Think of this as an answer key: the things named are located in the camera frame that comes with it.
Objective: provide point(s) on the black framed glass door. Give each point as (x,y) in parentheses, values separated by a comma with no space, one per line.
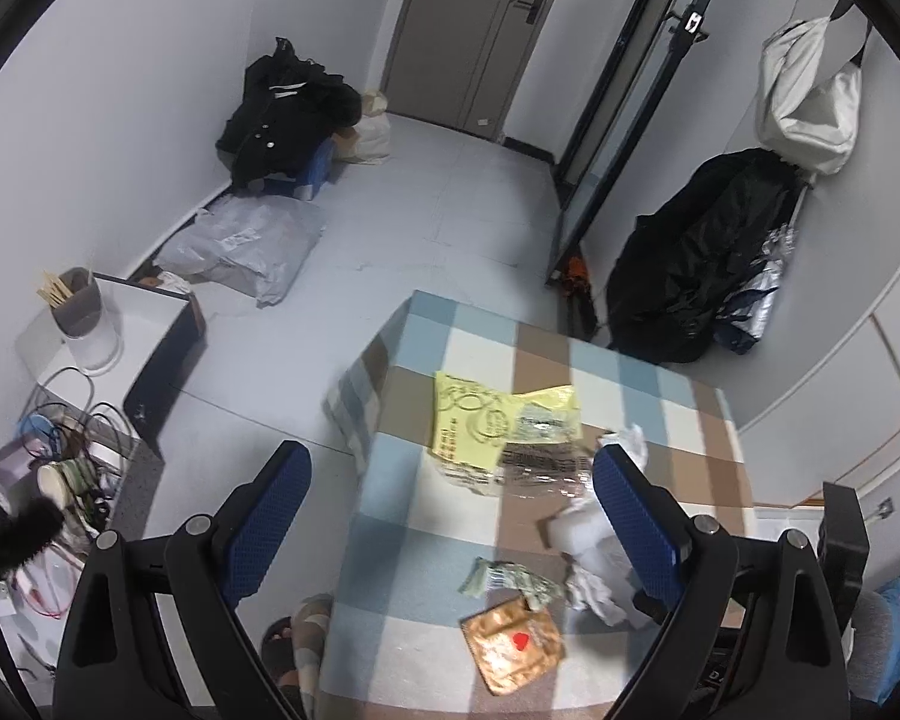
(622,112)

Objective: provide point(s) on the crumpled white plastic wrap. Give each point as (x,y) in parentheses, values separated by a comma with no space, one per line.
(581,536)

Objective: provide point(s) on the pale green wrapper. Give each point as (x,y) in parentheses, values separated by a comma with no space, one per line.
(499,577)

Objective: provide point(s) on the gold snack packet red heart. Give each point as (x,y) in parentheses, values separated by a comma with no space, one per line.
(510,645)

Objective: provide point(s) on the yellow printed plastic bag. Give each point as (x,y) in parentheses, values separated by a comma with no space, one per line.
(465,420)

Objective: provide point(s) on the white hanging bag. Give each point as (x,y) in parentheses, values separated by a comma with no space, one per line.
(810,97)

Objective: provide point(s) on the navy blue case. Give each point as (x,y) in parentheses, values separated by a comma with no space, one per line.
(161,382)

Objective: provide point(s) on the paper cup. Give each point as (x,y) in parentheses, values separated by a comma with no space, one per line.
(60,484)

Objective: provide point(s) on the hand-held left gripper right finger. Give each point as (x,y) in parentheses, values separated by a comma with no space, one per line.
(634,521)

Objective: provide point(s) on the grey cup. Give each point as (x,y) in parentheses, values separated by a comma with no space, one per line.
(79,307)

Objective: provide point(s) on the grey chair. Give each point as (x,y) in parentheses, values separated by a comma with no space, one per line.
(874,637)

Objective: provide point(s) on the white translucent jar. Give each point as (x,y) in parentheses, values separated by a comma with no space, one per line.
(94,349)

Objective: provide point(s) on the black rectangular block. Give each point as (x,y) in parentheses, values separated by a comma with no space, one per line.
(844,540)

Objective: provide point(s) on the white side table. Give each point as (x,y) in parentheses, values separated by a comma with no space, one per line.
(146,322)

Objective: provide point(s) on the checked tablecloth table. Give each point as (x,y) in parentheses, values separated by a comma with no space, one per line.
(427,540)

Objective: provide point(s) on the beige cloth bag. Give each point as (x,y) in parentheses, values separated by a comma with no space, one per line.
(371,131)

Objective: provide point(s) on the silver blue cloth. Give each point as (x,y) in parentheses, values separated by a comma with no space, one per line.
(754,300)

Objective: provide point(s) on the blue plastic stool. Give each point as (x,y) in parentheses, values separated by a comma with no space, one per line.
(311,169)

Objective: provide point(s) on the orange black umbrella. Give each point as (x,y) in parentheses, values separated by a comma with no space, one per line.
(579,292)

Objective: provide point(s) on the bundle of wooden chopsticks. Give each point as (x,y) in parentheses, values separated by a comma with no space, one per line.
(54,289)

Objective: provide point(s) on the crumpled white tissue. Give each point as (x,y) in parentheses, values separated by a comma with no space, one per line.
(626,444)
(596,596)

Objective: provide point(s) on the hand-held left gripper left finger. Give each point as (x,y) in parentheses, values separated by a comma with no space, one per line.
(266,517)

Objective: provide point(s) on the black furry microphone cover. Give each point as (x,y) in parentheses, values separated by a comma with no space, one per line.
(0,532)

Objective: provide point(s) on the grey plastic mailing bag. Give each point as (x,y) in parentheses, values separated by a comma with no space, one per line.
(247,240)

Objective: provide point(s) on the grey speckled box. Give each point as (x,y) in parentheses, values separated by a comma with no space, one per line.
(131,487)

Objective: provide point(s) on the black hanging coat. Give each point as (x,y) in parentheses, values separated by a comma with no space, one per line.
(690,262)

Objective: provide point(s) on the white wardrobe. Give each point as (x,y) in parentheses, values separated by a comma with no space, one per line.
(832,390)

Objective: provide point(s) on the grey door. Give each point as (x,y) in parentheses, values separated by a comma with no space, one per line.
(465,30)

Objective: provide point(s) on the black jacket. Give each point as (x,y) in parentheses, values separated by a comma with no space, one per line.
(285,112)

